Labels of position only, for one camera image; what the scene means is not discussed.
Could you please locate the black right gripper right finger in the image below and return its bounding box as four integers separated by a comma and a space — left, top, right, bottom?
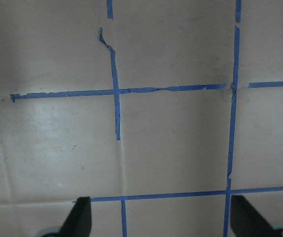
230, 195, 281, 237

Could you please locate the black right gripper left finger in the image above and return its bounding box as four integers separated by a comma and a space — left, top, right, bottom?
59, 197, 92, 237

